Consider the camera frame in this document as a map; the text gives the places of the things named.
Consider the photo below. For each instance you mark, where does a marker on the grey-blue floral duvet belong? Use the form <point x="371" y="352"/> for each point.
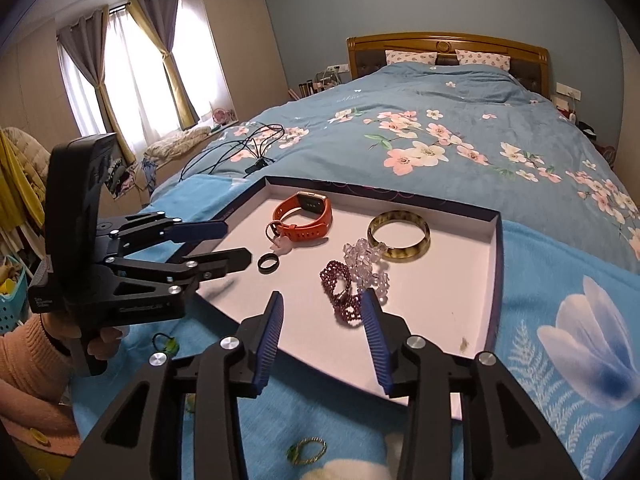
<point x="475" y="110"/>

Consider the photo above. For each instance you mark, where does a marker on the light blue floral blanket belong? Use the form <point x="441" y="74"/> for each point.
<point x="550" y="260"/>

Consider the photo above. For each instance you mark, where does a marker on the patterned white pillow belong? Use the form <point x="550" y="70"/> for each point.
<point x="482" y="60"/>
<point x="410" y="57"/>

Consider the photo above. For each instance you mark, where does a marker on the small pink fan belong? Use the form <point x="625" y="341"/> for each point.
<point x="218" y="116"/>

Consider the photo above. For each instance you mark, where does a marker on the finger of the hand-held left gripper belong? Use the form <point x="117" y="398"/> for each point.
<point x="200" y="230"/>
<point x="230" y="260"/>

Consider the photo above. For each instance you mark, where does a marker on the teal plastic basket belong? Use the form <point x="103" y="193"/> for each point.
<point x="12" y="300"/>

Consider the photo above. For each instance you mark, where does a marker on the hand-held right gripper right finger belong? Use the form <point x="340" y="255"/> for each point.
<point x="375" y="340"/>

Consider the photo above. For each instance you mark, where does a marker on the blue hanging cloth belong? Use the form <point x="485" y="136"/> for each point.
<point x="149" y="177"/>

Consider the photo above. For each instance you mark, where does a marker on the yellow-brown bangle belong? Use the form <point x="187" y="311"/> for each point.
<point x="400" y="255"/>

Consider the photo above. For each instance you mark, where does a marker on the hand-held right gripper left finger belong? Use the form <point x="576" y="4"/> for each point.
<point x="267" y="340"/>

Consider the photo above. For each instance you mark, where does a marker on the white wall socket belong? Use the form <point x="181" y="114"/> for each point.
<point x="568" y="90"/>
<point x="337" y="67"/>

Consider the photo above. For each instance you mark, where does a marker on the black curtain rod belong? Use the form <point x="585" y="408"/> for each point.
<point x="120" y="7"/>

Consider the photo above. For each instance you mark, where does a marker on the crumpled light quilt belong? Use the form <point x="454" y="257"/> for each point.
<point x="175" y="142"/>

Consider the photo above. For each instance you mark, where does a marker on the wooden bed headboard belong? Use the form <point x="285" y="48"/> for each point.
<point x="400" y="42"/>

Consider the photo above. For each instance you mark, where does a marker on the yellow clothes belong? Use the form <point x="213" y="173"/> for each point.
<point x="15" y="185"/>

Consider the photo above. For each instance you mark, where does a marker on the navy shallow cardboard box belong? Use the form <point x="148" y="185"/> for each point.
<point x="440" y="300"/>

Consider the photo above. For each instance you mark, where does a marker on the bottles on bedside table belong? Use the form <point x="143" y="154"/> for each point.
<point x="320" y="85"/>

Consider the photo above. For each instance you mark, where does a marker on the dark printed cloth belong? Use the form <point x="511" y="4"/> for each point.
<point x="120" y="177"/>

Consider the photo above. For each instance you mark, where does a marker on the white sheer curtain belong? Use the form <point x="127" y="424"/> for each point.
<point x="130" y="70"/>

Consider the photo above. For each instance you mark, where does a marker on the window seat drawer cabinet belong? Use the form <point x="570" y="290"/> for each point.
<point x="220" y="132"/>

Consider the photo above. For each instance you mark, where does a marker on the person's left hand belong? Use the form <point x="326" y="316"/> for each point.
<point x="105" y="342"/>

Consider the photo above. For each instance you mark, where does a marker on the cluttered bedside table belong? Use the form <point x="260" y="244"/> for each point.
<point x="585" y="130"/>

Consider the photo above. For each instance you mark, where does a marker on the yellow and grey curtain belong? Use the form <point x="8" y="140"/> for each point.
<point x="165" y="25"/>

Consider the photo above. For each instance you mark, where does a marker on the orange smartwatch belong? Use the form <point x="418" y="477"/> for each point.
<point x="320" y="225"/>

